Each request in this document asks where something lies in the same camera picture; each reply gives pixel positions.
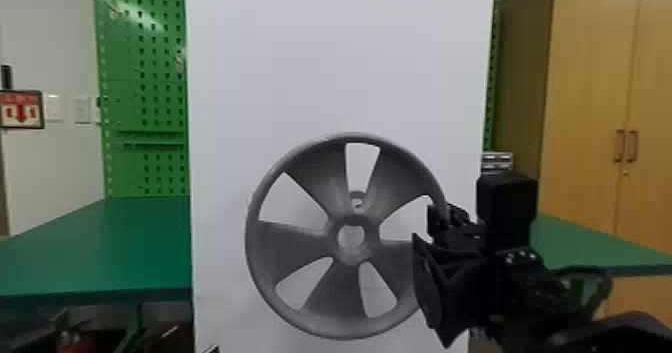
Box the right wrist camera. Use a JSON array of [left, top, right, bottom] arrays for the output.
[[475, 170, 540, 252]]

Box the wooden cupboard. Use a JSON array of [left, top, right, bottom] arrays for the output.
[[492, 0, 672, 328]]

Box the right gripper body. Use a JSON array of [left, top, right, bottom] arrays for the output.
[[474, 224, 533, 340]]

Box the white panel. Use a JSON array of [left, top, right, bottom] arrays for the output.
[[184, 0, 498, 353]]

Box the white wall switch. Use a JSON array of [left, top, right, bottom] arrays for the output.
[[73, 95, 94, 126], [44, 92, 65, 124]]

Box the black cable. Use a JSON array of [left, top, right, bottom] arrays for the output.
[[551, 267, 614, 322]]

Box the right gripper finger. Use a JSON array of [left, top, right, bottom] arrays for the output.
[[410, 232, 491, 349], [426, 202, 480, 246]]

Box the grey wheel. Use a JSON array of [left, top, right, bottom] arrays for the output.
[[243, 131, 451, 341]]

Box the red and white wall sign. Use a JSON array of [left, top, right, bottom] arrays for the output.
[[0, 88, 46, 131]]

